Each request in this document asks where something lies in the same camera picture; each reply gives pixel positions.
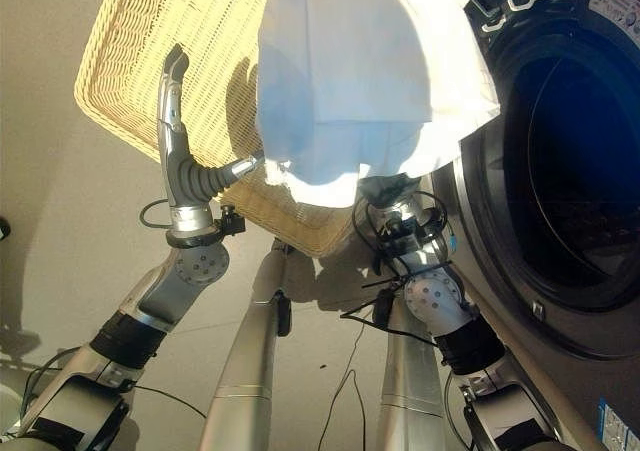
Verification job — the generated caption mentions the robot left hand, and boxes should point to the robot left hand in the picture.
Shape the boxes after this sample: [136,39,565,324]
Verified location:
[156,43,266,233]

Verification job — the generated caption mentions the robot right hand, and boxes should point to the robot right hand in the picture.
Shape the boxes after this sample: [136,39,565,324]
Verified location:
[356,172,424,211]

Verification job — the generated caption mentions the white cloth garment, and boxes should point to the white cloth garment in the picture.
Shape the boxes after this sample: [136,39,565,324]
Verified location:
[254,0,502,209]

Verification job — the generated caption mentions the silver front-load washing machine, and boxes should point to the silver front-load washing machine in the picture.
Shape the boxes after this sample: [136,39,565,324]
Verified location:
[431,0,640,451]

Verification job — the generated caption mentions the cream wicker laundry basket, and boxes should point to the cream wicker laundry basket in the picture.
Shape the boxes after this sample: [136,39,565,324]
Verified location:
[73,0,362,259]

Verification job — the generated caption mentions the robot silver right leg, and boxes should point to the robot silver right leg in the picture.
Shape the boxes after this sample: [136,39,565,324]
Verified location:
[377,290,452,451]

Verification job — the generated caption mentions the robot silver leg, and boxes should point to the robot silver leg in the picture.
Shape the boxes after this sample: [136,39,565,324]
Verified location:
[377,290,452,451]
[198,238,294,451]

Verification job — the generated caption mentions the robot silver left leg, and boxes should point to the robot silver left leg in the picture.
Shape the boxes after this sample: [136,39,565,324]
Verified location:
[198,238,294,451]

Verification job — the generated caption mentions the thin black floor cable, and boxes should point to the thin black floor cable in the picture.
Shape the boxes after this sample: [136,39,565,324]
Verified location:
[318,315,372,451]

